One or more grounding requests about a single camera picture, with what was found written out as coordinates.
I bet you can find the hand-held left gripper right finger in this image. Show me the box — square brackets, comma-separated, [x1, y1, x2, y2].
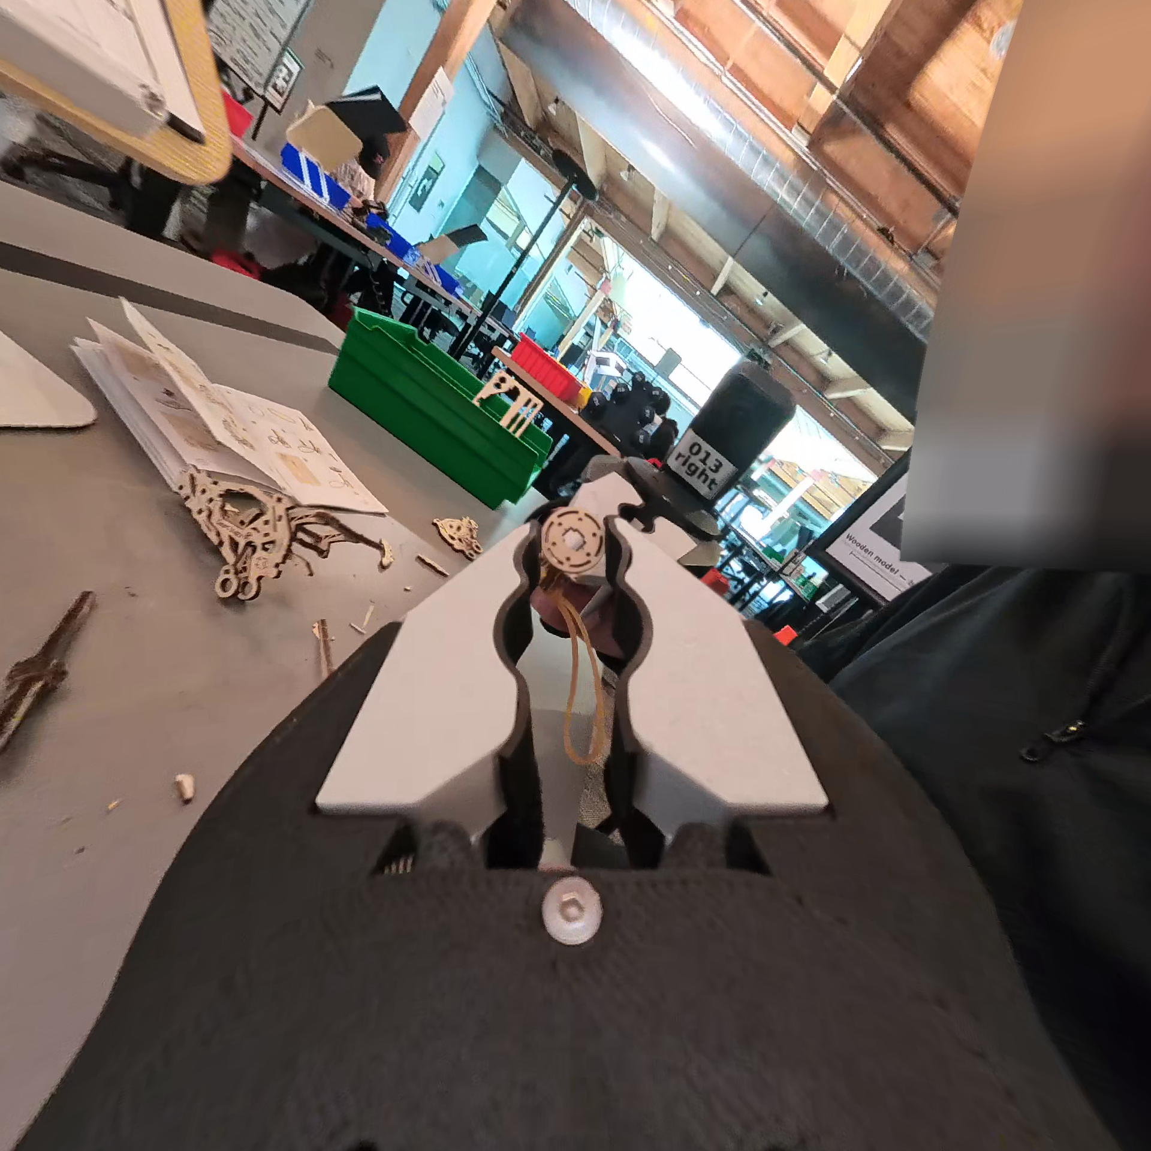
[603, 515, 830, 853]

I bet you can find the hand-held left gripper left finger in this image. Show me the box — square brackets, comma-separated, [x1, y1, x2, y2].
[312, 522, 545, 847]

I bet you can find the round wooden wheel disc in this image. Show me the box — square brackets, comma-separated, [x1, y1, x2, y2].
[540, 505, 603, 577]

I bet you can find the tan rubber band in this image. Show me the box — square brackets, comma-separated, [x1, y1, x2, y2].
[540, 574, 610, 767]

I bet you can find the wooden buggy model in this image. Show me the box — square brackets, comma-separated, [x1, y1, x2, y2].
[177, 466, 393, 603]

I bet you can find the person's right hand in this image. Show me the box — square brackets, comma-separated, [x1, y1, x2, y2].
[530, 582, 627, 668]

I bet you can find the black dumbbell rack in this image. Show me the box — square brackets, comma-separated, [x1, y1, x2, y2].
[592, 371, 686, 470]

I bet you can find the red plastic bin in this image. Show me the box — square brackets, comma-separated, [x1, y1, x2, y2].
[510, 331, 595, 403]

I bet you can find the framed marker sign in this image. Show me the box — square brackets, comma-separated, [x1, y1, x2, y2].
[806, 449, 947, 605]

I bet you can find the green plastic bin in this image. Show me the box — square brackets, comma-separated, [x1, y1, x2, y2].
[327, 307, 553, 510]

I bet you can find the open instruction booklet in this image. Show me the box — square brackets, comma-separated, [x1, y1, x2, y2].
[70, 296, 390, 516]

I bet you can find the dark wooden gear axle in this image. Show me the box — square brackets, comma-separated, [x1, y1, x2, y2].
[0, 589, 99, 753]

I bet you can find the white mat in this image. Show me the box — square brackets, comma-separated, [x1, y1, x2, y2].
[0, 330, 99, 431]

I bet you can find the leftover plywood sheet frame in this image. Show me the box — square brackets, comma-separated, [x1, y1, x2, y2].
[473, 372, 544, 440]

